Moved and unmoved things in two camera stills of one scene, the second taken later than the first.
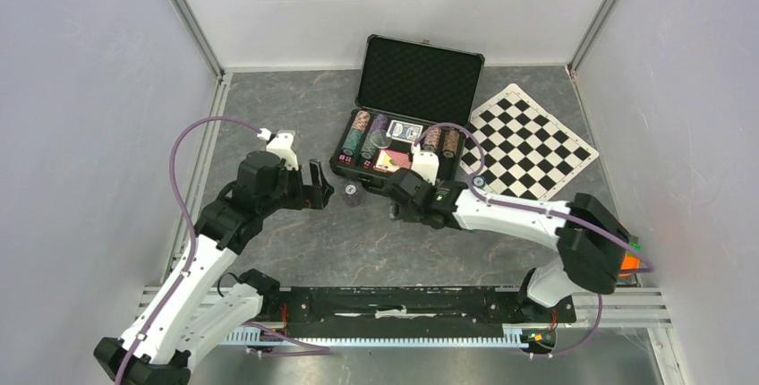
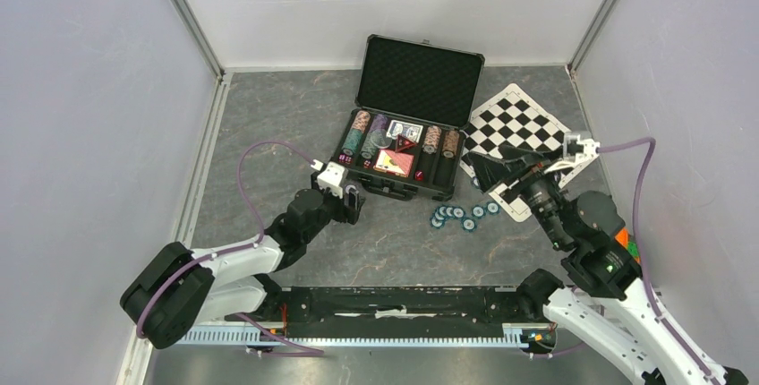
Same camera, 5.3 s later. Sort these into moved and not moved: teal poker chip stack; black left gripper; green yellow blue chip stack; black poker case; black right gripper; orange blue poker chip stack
Moved: black right gripper; black left gripper
Not moved: black poker case; green yellow blue chip stack; teal poker chip stack; orange blue poker chip stack
